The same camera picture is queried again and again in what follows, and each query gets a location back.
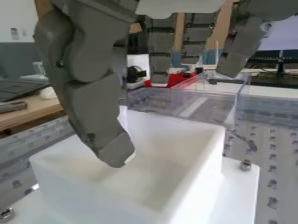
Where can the small white box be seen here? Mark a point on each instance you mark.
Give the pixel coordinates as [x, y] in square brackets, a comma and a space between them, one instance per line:
[168, 166]

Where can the black keyboard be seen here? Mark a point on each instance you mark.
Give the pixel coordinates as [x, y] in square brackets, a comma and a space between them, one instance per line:
[18, 87]

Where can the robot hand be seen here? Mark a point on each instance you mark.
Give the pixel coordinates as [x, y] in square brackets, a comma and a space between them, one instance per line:
[88, 83]

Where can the white mouse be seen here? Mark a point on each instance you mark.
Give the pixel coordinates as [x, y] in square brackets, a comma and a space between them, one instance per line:
[49, 94]

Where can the clear box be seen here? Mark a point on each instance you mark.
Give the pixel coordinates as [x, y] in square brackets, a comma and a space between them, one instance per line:
[200, 103]

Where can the red tray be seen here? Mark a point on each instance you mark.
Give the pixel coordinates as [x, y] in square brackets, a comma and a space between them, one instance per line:
[178, 80]

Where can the black headphones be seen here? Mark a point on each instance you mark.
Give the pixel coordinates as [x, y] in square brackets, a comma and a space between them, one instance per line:
[135, 73]

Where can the flat black device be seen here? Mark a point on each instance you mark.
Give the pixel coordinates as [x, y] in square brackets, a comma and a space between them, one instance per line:
[11, 106]

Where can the wooden desk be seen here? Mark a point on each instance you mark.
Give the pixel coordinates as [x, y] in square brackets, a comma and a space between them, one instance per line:
[27, 116]

